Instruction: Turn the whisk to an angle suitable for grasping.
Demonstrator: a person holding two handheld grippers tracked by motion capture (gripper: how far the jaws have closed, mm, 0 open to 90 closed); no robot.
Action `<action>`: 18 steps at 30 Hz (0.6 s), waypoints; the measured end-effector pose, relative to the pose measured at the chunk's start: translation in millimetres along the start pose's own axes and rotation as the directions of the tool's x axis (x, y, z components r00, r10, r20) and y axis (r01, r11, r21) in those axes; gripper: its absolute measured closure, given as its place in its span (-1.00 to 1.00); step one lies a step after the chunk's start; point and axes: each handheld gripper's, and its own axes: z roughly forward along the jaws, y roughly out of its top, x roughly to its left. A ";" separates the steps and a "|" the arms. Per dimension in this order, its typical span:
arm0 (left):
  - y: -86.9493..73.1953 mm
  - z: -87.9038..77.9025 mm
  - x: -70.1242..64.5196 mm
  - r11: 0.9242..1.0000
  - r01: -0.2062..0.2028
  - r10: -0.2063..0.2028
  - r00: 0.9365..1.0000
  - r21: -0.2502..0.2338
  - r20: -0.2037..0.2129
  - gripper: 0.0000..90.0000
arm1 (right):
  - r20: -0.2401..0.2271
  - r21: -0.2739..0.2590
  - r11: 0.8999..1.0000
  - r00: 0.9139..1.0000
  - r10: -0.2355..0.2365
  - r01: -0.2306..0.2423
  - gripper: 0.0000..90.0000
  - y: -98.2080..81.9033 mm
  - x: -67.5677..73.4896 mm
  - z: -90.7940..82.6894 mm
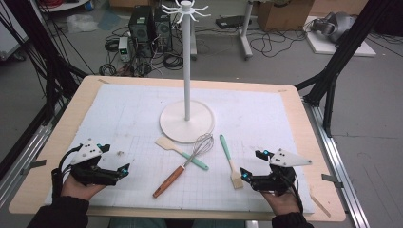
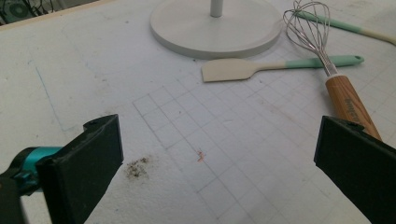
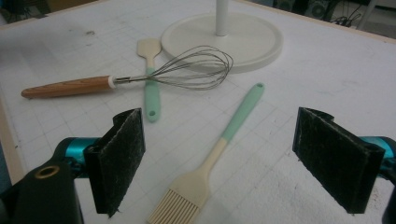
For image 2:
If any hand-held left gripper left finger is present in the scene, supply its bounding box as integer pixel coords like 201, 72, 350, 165
36, 114, 124, 224

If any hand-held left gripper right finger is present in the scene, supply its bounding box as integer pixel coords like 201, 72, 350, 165
313, 115, 396, 224

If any wire whisk with wooden handle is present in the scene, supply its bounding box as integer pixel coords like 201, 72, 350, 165
283, 0, 383, 142

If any basting brush with green handle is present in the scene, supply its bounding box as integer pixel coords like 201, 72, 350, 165
292, 10, 396, 47

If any cream spatula with green handle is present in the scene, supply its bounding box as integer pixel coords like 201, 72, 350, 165
201, 55, 365, 83

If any white utensil rack stand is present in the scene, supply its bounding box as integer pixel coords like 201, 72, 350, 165
149, 0, 284, 60

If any white grid mat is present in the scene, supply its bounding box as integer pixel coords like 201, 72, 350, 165
0, 0, 396, 224

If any black computer tower with fan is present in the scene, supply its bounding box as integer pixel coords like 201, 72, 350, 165
0, 0, 41, 24

